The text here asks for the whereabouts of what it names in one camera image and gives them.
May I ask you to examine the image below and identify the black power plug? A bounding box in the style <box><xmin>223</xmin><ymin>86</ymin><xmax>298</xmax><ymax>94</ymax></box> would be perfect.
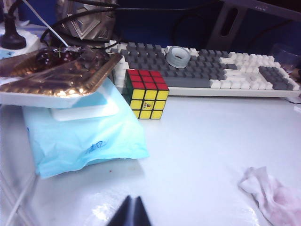
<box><xmin>0</xmin><ymin>0</ymin><xmax>27</xmax><ymax>50</ymax></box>

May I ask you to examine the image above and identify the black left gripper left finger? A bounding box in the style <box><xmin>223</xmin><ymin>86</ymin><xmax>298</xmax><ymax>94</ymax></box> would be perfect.
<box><xmin>106</xmin><ymin>194</ymin><xmax>137</xmax><ymax>226</ymax></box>

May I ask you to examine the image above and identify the white and grey keyboard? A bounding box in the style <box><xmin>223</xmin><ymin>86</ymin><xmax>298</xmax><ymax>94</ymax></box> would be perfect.
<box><xmin>104</xmin><ymin>40</ymin><xmax>301</xmax><ymax>98</ymax></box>

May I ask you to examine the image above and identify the thin white cable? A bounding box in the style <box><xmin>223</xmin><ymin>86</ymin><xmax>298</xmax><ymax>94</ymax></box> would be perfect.
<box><xmin>22</xmin><ymin>0</ymin><xmax>69</xmax><ymax>47</ymax></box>

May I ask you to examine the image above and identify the white wet wipe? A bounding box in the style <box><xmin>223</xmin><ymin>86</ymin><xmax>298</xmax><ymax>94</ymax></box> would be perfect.
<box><xmin>238</xmin><ymin>166</ymin><xmax>301</xmax><ymax>226</ymax></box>

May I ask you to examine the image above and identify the clear tape roll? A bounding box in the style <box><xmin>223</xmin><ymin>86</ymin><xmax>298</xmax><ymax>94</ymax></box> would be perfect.
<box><xmin>166</xmin><ymin>46</ymin><xmax>190</xmax><ymax>69</ymax></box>

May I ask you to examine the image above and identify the dark red cherry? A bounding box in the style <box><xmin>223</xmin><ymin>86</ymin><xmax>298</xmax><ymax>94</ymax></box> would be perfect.
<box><xmin>34</xmin><ymin>48</ymin><xmax>58</xmax><ymax>69</ymax></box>
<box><xmin>60</xmin><ymin>48</ymin><xmax>80</xmax><ymax>63</ymax></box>

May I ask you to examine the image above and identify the Rubik's cube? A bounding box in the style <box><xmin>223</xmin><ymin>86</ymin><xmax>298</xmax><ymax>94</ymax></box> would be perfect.
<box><xmin>124</xmin><ymin>69</ymin><xmax>170</xmax><ymax>121</ymax></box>

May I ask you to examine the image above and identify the black computer monitor with stand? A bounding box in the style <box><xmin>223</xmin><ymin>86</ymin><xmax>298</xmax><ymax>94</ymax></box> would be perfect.
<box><xmin>206</xmin><ymin>0</ymin><xmax>301</xmax><ymax>49</ymax></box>

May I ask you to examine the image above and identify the light blue wet wipes pack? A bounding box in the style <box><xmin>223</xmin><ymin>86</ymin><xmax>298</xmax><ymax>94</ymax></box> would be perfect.
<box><xmin>22</xmin><ymin>77</ymin><xmax>151</xmax><ymax>180</ymax></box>

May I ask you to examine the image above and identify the clear glass cup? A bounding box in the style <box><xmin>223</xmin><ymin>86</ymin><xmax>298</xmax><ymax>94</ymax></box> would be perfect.
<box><xmin>270</xmin><ymin>43</ymin><xmax>301</xmax><ymax>62</ymax></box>

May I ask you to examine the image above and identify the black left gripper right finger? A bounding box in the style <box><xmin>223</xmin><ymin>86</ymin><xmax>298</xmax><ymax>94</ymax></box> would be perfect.
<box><xmin>135</xmin><ymin>196</ymin><xmax>154</xmax><ymax>226</ymax></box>

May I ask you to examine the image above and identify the white power strip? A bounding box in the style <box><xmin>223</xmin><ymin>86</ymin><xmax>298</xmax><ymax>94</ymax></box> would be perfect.
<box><xmin>0</xmin><ymin>25</ymin><xmax>42</xmax><ymax>51</ymax></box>

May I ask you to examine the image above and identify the silver faceted figurine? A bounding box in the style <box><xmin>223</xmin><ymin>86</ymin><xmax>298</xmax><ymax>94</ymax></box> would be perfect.
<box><xmin>55</xmin><ymin>0</ymin><xmax>116</xmax><ymax>41</ymax></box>

